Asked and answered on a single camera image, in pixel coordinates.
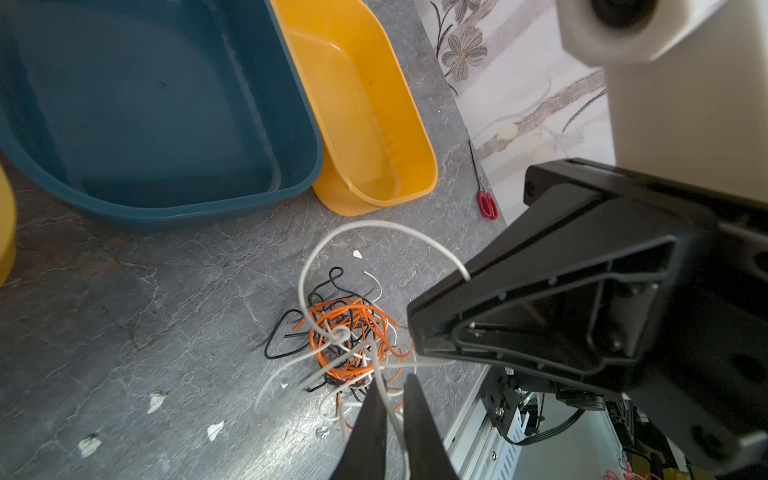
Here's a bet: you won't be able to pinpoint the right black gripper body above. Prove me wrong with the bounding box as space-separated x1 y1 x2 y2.
407 159 767 474

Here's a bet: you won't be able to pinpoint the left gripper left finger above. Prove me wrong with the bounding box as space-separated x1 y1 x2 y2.
330 387 388 480

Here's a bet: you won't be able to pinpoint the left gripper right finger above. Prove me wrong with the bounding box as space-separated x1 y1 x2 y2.
403 374 459 480

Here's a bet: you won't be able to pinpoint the orange cable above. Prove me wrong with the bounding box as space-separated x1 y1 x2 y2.
293 296 415 430

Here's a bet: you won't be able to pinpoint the white cable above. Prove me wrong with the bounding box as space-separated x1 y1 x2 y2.
254 219 472 480

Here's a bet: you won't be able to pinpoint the black cable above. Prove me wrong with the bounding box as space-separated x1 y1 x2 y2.
263 266 385 394

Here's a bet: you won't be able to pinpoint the right yellow plastic bin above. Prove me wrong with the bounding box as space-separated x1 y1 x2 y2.
273 1 438 217

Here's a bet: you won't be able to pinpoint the yellow plastic bin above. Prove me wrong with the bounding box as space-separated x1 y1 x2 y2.
273 1 438 217
0 170 17 285

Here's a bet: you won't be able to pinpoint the teal plastic bin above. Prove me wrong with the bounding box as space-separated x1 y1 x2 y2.
1 1 323 231

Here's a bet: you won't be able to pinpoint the left yellow plastic bin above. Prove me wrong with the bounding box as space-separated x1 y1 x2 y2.
0 170 17 285

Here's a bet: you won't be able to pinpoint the aluminium frame rail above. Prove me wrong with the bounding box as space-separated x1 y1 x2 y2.
443 367 529 479

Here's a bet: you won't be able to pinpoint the red handled scissors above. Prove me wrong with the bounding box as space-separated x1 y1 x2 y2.
468 140 499 220

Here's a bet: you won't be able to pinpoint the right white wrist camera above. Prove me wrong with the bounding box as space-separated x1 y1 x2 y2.
557 1 767 202

